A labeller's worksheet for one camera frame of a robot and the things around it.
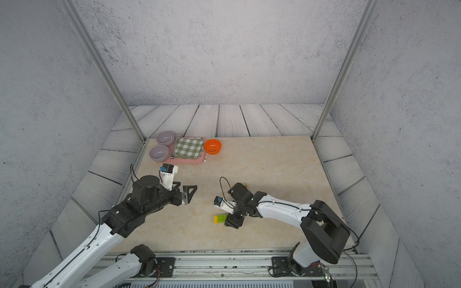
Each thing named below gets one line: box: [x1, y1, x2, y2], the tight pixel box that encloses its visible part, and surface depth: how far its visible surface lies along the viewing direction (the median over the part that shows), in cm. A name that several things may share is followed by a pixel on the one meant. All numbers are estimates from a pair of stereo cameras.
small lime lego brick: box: [217, 214, 228, 224], surface depth 82 cm
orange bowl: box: [204, 139, 223, 155], surface depth 114 cm
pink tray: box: [160, 137, 208, 164], surface depth 113 cm
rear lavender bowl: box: [156, 130, 175, 146], surface depth 117 cm
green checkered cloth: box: [172, 137, 205, 159], surface depth 117 cm
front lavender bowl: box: [148, 144, 170, 162], surface depth 110 cm
